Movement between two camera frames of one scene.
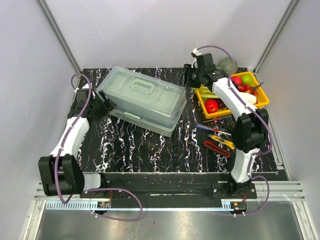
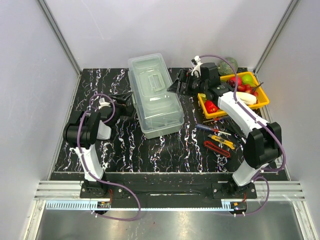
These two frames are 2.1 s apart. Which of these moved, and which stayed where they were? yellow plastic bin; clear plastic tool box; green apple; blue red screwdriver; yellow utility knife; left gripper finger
Moved: left gripper finger; clear plastic tool box
Stayed: yellow utility knife; yellow plastic bin; green apple; blue red screwdriver
